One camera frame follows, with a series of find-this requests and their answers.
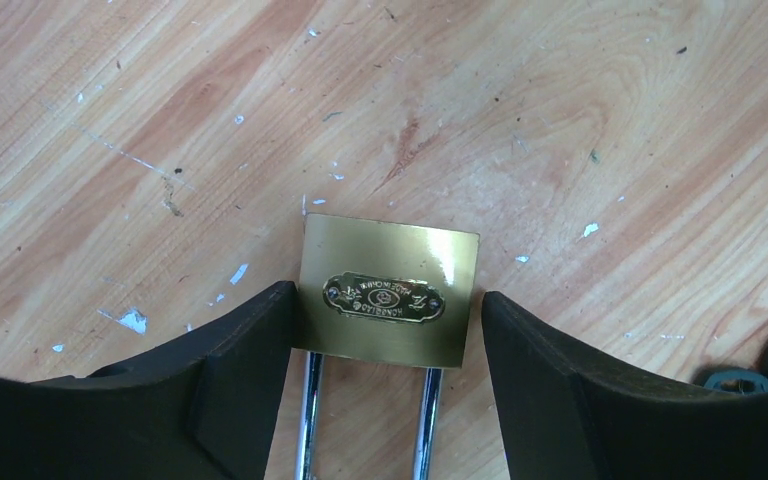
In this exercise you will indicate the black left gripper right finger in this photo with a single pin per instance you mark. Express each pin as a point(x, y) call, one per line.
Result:
point(568, 410)

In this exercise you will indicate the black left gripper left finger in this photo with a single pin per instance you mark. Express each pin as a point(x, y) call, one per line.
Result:
point(201, 406)

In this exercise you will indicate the brass padlock steel shackle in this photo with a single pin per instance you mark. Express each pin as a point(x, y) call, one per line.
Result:
point(382, 292)

